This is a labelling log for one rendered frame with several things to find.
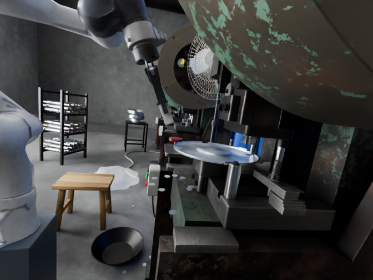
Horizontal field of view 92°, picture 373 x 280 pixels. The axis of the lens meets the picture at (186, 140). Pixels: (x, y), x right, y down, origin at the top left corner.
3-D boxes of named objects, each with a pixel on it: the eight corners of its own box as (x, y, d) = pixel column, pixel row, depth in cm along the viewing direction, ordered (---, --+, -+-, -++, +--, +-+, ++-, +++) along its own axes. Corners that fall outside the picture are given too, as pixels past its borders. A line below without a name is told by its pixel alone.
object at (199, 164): (161, 193, 55) (165, 151, 53) (160, 176, 69) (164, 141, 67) (236, 197, 59) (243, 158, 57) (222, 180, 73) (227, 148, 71)
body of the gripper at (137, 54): (133, 55, 57) (144, 84, 59) (129, 46, 49) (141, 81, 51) (156, 48, 58) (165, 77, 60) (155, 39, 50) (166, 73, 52)
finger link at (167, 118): (167, 101, 57) (167, 101, 57) (174, 122, 59) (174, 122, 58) (157, 104, 57) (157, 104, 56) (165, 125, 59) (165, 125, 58)
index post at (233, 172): (226, 199, 45) (232, 163, 44) (222, 193, 48) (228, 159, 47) (237, 199, 46) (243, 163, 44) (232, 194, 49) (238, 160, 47)
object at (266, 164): (242, 173, 58) (244, 159, 57) (225, 159, 72) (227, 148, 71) (267, 175, 59) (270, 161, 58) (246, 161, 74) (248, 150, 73)
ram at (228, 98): (226, 122, 54) (244, 14, 49) (212, 119, 68) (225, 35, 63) (278, 128, 56) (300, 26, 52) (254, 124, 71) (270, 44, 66)
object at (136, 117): (124, 151, 332) (127, 108, 319) (123, 145, 374) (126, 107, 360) (146, 152, 347) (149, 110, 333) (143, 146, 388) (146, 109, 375)
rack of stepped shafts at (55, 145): (64, 165, 232) (65, 90, 216) (35, 159, 240) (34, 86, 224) (89, 158, 273) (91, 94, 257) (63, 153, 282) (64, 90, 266)
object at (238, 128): (243, 144, 53) (246, 125, 52) (221, 133, 72) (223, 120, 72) (292, 148, 56) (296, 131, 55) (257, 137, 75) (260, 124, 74)
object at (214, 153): (171, 140, 75) (171, 138, 75) (236, 146, 79) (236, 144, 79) (177, 160, 47) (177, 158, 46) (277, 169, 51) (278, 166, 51)
